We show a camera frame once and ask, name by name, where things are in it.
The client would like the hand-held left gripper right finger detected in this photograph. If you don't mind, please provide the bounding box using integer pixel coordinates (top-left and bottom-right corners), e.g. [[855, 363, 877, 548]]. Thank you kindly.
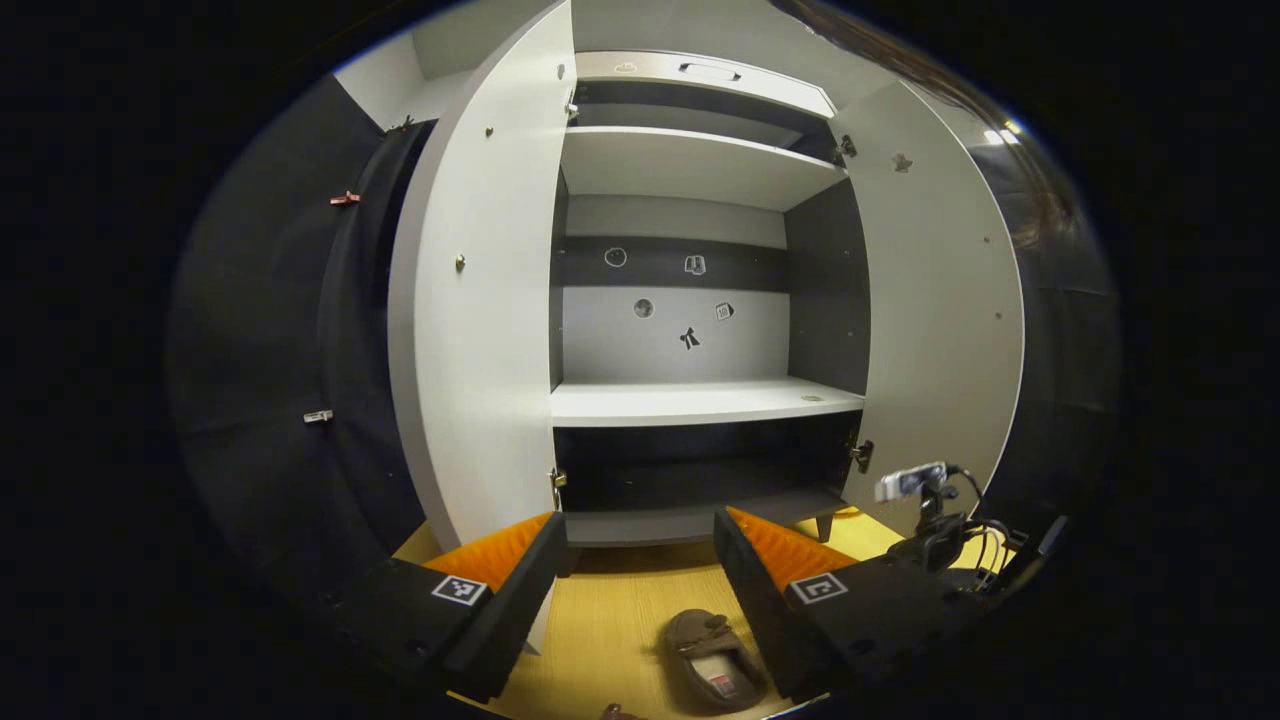
[[713, 506, 986, 704]]

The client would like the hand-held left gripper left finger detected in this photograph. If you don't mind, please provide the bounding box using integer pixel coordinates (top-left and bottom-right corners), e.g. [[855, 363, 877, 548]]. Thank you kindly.
[[335, 512, 569, 704]]

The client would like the brown fuzzy shoe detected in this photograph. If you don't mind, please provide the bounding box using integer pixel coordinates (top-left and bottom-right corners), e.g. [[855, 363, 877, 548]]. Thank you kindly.
[[663, 608, 769, 713]]

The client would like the white shoe cabinet door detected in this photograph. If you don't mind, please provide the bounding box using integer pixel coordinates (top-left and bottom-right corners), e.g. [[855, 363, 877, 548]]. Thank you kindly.
[[388, 0, 579, 656], [830, 80, 1026, 541]]

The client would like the white shoe cabinet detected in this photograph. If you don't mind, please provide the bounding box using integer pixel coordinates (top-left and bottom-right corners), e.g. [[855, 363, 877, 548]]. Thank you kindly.
[[548, 50, 871, 549]]

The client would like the black backdrop cloth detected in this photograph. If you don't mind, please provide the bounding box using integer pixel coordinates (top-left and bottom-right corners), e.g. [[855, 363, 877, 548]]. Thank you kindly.
[[165, 75, 441, 611], [965, 100, 1121, 521]]

